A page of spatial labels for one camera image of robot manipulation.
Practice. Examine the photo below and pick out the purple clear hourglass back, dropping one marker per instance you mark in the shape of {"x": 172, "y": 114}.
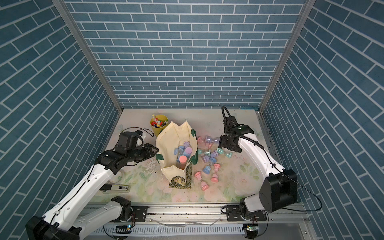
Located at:
{"x": 209, "y": 140}

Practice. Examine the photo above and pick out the yellow cup with markers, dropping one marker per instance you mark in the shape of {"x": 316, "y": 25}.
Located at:
{"x": 158, "y": 123}

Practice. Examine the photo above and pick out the clear tape roll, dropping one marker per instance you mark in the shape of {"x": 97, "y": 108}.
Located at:
{"x": 117, "y": 178}

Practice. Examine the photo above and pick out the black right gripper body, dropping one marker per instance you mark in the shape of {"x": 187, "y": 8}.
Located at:
{"x": 225, "y": 142}

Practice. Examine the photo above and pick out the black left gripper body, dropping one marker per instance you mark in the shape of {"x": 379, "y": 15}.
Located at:
{"x": 140, "y": 153}

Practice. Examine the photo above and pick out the blue hourglass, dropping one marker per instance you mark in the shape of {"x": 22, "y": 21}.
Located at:
{"x": 179, "y": 151}

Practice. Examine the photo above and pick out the cream canvas tote bag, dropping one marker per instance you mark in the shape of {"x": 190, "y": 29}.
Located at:
{"x": 170, "y": 138}

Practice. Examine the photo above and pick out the large pink hourglass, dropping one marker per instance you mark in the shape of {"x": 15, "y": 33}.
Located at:
{"x": 182, "y": 162}

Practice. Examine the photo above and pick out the green hourglass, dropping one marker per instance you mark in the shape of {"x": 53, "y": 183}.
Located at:
{"x": 224, "y": 153}

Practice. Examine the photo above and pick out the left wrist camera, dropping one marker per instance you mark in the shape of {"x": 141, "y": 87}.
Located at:
{"x": 129, "y": 141}

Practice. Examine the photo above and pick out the aluminium rail base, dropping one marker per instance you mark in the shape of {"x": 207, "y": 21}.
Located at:
{"x": 216, "y": 219}

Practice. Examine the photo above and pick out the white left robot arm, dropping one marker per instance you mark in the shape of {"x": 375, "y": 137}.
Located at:
{"x": 62, "y": 222}

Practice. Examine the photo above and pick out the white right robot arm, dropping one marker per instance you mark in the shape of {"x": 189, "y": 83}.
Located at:
{"x": 279, "y": 188}

